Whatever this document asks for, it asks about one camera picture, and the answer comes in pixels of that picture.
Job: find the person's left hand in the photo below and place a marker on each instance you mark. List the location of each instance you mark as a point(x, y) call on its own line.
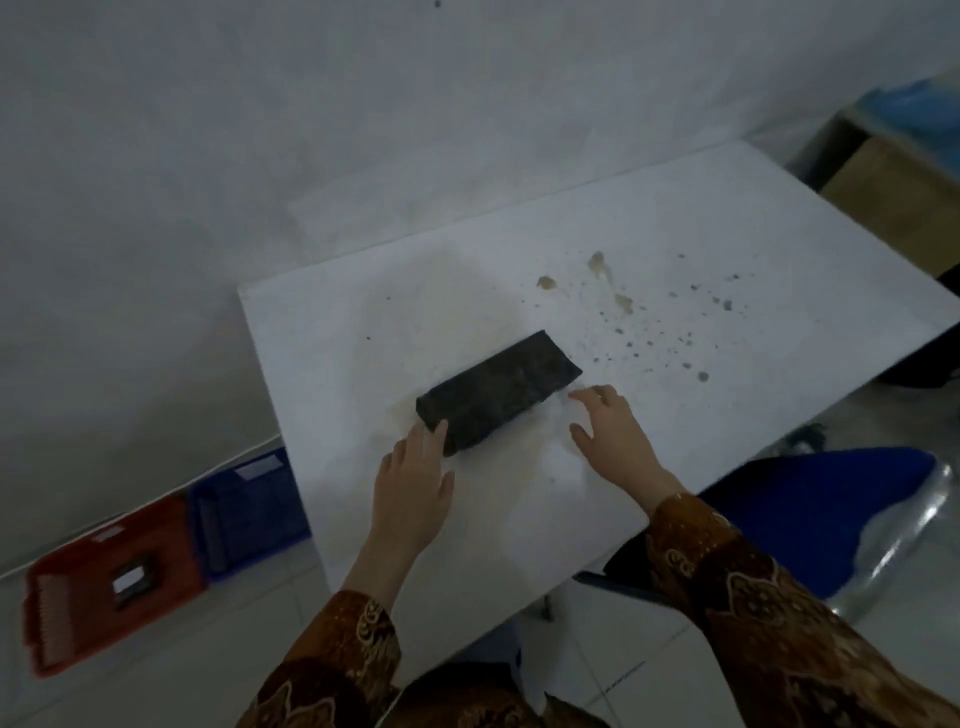
point(409, 495)

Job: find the person's left thumb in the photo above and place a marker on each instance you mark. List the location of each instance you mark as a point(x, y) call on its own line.
point(448, 486)

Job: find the person's right hand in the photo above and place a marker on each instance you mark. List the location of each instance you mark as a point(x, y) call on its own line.
point(622, 450)

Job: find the blue chair with metal frame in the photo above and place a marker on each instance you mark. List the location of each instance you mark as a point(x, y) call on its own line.
point(814, 510)

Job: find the wooden cabinet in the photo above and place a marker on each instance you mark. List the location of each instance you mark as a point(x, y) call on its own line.
point(896, 195)

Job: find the blue plastic crate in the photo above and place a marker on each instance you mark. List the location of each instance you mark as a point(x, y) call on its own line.
point(251, 510)

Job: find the person's right thumb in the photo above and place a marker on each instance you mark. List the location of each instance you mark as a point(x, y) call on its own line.
point(579, 437)

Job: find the person's right forearm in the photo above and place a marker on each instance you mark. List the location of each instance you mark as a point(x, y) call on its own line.
point(757, 607)

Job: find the person's left forearm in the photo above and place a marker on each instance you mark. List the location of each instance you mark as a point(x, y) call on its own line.
point(352, 637)

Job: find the metal table leg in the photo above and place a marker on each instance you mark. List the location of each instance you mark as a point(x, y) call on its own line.
point(549, 607)

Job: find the red plastic crate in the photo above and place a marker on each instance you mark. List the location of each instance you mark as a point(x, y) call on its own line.
point(112, 585)

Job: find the blue plastic sheet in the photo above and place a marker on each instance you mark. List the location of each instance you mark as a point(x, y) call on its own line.
point(919, 109)

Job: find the folded black cloth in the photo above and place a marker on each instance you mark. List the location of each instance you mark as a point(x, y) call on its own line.
point(499, 394)

